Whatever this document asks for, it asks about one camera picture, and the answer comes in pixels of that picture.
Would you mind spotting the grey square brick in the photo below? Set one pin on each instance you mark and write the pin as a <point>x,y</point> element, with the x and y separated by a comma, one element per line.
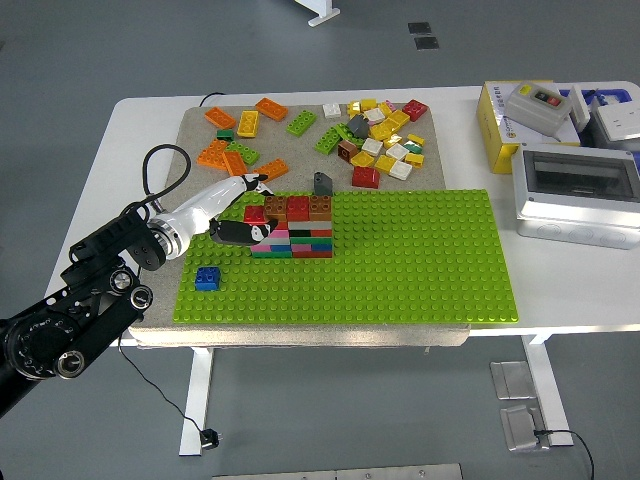
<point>299,225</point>

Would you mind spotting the metal floor plate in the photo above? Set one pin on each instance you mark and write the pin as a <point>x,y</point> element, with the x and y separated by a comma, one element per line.
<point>520,427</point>
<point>512,380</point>

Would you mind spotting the small green flat brick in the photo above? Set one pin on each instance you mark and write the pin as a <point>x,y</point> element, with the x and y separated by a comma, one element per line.
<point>411,147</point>

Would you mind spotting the grey distribution box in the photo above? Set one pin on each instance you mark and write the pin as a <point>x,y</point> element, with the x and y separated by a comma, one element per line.
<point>575,215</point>

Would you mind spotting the red long brick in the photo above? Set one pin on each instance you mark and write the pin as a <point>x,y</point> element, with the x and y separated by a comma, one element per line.
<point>254,214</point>

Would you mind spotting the black floor outlet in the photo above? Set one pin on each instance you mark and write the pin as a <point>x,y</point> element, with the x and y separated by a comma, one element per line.
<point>426,42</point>
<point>419,27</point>

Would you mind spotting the brown square brick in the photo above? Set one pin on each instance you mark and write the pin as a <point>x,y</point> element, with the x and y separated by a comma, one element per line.
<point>321,207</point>
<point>347,150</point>
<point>276,206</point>

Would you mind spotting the small pink brick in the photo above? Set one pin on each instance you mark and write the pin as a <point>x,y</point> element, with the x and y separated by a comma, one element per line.
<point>391,105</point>

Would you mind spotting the dark grey slope brick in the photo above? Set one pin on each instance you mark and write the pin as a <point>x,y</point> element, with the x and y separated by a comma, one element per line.
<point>323,184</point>

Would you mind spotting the long metal plate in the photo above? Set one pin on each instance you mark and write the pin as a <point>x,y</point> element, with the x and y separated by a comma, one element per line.
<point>350,474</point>

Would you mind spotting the multicoloured brick wall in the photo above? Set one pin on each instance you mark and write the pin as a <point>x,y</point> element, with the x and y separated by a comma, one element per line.
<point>312,247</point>

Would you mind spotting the blue plastic bin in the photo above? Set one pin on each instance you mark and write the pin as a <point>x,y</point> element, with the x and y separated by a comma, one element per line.
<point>615,95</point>

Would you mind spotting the grey push-button switch box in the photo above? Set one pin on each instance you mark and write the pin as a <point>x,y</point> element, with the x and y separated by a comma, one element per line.
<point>530,112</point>

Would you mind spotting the white square brick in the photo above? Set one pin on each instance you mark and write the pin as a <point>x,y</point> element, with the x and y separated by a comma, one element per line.
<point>371,146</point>
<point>397,151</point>
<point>332,110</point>
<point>373,116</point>
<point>400,170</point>

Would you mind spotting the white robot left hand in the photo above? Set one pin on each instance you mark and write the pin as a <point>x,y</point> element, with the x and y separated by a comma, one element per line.
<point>205,202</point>

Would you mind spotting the green studded baseplate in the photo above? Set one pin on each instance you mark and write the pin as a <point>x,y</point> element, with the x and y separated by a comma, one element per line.
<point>400,260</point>

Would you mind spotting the white plastic panel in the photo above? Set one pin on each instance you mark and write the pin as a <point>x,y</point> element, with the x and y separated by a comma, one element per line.
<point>579,107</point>

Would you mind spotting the grey-brown mat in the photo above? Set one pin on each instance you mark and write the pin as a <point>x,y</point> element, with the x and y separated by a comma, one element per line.
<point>295,155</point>

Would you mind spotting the small dark green brick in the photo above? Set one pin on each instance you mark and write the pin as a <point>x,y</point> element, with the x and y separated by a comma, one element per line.
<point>225,134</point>

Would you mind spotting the white wall socket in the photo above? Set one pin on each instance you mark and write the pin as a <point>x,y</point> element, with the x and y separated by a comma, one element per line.
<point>617,122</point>

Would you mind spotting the yellow long brick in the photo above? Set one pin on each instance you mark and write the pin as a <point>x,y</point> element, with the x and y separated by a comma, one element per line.
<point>248,123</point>

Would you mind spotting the black plug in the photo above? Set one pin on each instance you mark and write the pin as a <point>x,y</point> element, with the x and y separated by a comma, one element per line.
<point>207,438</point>

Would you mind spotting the orange long brick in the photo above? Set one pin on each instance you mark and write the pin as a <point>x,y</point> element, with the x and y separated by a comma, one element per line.
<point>212,154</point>
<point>271,109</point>
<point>277,167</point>
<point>220,117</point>
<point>234,162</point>

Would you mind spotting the lime green long brick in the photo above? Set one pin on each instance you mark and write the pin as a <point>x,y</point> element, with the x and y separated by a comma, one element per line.
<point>245,153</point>
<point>301,122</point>
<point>327,140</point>
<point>344,131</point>

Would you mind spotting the red square brick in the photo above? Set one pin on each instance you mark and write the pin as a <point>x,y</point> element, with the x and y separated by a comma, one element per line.
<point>365,178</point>
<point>298,207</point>
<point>415,110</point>

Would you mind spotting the white furniture foot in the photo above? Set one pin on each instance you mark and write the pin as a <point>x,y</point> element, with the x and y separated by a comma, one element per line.
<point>322,15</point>

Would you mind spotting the blue square brick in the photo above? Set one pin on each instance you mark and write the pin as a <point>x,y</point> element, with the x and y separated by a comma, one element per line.
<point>207,279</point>

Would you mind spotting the yellow square brick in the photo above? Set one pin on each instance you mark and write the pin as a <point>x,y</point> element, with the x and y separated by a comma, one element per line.
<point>362,159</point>
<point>380,131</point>
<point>414,160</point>
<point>392,141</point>
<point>368,104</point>
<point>354,107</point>
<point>386,163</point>
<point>385,109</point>
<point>398,119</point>
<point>415,140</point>

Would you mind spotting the white table leg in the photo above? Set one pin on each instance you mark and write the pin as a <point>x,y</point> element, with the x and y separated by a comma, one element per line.
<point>197,400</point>
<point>542,380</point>

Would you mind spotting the yellow cardboard box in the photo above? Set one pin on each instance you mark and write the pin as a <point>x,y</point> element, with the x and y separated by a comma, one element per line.
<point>492,135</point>

